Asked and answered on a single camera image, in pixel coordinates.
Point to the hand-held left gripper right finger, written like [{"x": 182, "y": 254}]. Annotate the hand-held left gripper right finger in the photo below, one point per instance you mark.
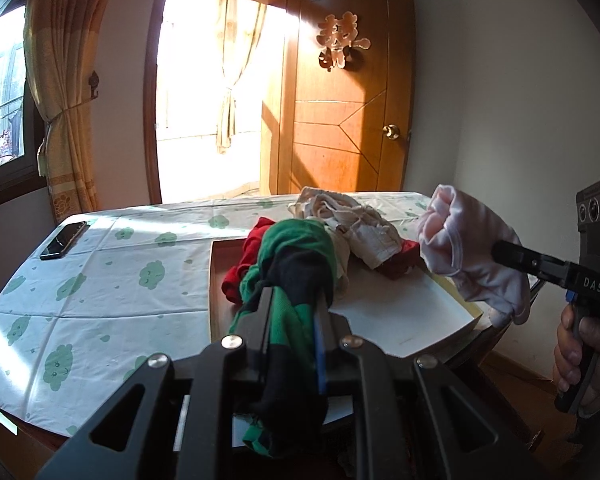
[{"x": 320, "y": 355}]

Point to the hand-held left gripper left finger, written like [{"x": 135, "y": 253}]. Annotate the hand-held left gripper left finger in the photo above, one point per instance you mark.
[{"x": 260, "y": 310}]

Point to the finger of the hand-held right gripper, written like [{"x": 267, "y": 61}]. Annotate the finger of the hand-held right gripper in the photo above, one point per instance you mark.
[{"x": 520, "y": 257}]

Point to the bright red underwear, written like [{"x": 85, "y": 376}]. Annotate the bright red underwear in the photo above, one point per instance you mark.
[{"x": 240, "y": 275}]

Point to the pale pink underwear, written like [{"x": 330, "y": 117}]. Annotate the pale pink underwear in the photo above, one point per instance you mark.
[{"x": 470, "y": 240}]

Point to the green black striped underwear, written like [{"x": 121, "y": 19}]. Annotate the green black striped underwear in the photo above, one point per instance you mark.
[{"x": 290, "y": 250}]

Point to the shallow cardboard box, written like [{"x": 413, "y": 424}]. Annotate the shallow cardboard box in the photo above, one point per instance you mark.
[{"x": 405, "y": 310}]

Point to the dark red underwear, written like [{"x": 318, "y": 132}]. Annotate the dark red underwear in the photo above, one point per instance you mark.
[{"x": 397, "y": 262}]

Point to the beige underwear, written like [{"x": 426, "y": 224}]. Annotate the beige underwear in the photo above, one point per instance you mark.
[{"x": 370, "y": 240}]

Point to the person's right hand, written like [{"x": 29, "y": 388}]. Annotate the person's right hand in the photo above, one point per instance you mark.
[{"x": 565, "y": 350}]

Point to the cloud print tablecloth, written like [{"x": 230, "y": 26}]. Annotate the cloud print tablecloth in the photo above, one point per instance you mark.
[{"x": 130, "y": 300}]

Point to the brass door knob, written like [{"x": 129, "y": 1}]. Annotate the brass door knob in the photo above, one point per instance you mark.
[{"x": 391, "y": 131}]

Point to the wooden door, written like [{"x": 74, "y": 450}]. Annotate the wooden door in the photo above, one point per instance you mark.
[{"x": 350, "y": 135}]

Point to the black smartphone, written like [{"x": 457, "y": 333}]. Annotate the black smartphone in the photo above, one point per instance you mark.
[{"x": 65, "y": 240}]

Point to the sheer balcony curtain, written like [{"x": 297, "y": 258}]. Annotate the sheer balcony curtain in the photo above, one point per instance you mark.
[{"x": 235, "y": 60}]

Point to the gold door ornament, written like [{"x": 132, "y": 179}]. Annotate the gold door ornament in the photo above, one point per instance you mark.
[{"x": 340, "y": 40}]

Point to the yellow window curtain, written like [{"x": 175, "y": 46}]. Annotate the yellow window curtain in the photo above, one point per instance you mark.
[{"x": 65, "y": 85}]

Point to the dark framed window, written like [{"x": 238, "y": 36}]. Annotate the dark framed window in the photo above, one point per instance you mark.
[{"x": 0, "y": 85}]

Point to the wooden door frame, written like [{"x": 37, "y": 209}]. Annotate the wooden door frame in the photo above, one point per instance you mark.
[{"x": 152, "y": 110}]

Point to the dark wall hook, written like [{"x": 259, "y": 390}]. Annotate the dark wall hook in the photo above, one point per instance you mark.
[{"x": 95, "y": 85}]

